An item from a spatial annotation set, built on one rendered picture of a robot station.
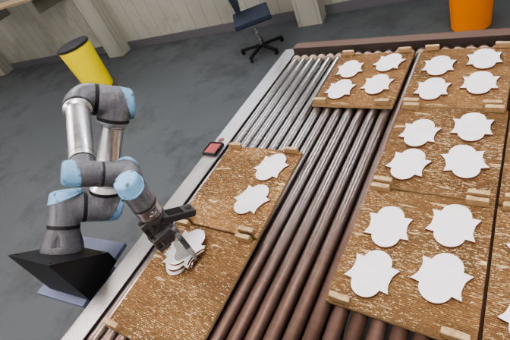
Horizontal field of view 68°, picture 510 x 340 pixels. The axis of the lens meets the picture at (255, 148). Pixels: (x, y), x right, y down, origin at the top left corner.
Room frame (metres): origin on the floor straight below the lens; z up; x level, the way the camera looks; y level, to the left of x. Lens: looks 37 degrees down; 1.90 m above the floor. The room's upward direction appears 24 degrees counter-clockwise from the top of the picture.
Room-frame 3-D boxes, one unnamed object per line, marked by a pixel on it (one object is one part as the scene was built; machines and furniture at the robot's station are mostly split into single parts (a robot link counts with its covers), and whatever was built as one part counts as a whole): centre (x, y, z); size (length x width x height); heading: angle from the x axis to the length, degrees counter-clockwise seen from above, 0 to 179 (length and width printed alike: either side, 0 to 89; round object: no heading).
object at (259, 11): (4.19, -0.55, 0.48); 0.55 x 0.53 x 0.95; 61
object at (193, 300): (0.79, 0.39, 0.93); 0.41 x 0.35 x 0.02; 137
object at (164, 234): (0.87, 0.37, 1.11); 0.09 x 0.08 x 0.12; 117
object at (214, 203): (1.10, 0.10, 0.93); 0.41 x 0.35 x 0.02; 137
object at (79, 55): (5.27, 1.61, 0.34); 0.44 x 0.43 x 0.68; 145
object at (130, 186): (0.88, 0.36, 1.27); 0.09 x 0.08 x 0.11; 12
